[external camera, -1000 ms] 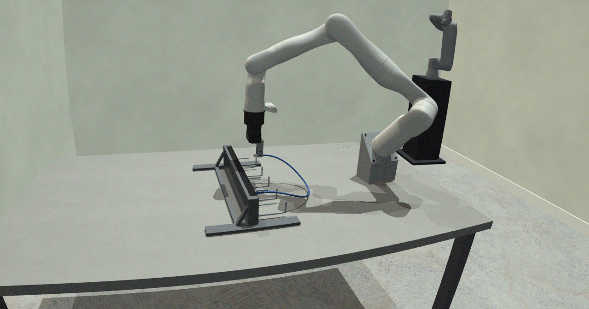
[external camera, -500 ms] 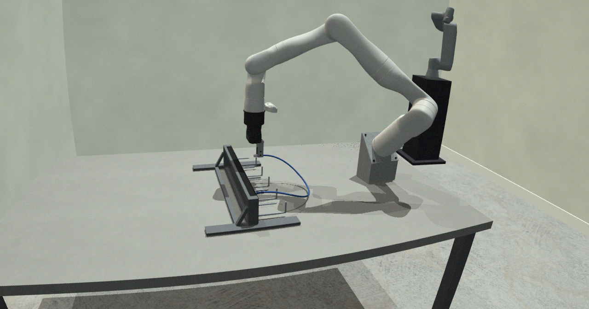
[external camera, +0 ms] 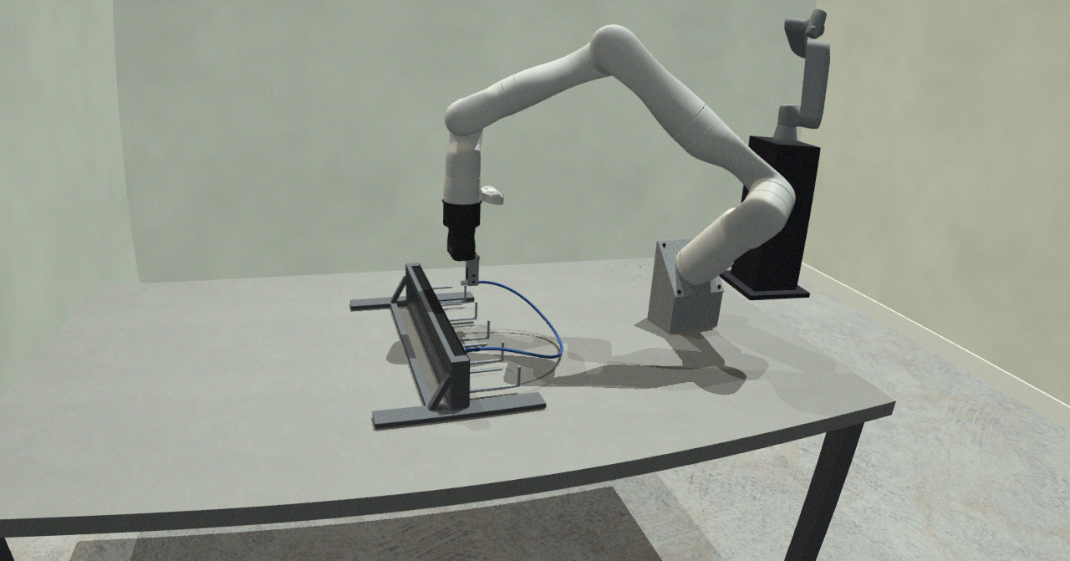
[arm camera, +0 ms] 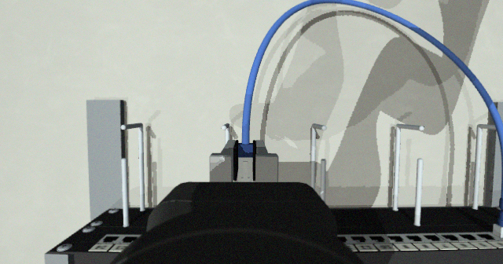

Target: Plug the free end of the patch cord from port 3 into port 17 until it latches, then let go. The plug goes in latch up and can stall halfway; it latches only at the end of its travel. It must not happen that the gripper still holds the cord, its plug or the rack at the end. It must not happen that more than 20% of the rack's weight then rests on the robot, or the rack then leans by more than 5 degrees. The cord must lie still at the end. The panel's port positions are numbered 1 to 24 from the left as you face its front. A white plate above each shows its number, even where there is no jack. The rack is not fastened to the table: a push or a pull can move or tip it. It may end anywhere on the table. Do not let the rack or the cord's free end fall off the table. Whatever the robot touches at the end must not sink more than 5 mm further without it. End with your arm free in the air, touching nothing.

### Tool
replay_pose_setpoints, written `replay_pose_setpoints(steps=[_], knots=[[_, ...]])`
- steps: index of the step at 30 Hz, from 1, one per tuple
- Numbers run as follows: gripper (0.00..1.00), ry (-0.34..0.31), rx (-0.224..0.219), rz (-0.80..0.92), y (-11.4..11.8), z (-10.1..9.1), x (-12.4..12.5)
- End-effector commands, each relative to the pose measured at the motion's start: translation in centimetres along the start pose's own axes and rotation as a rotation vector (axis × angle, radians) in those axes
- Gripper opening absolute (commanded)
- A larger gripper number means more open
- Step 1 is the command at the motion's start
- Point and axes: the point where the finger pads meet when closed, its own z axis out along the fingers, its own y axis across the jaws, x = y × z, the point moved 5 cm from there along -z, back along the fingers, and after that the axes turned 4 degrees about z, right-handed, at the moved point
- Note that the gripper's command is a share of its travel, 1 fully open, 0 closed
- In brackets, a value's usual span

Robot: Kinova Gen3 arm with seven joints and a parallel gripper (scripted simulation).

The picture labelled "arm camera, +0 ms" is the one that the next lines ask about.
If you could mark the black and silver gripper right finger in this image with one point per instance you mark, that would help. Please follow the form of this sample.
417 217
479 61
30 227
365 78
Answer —
265 165

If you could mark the blue patch cord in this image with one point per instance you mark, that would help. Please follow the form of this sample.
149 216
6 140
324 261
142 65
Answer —
258 58

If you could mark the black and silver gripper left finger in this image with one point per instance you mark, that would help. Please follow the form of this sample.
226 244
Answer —
224 165

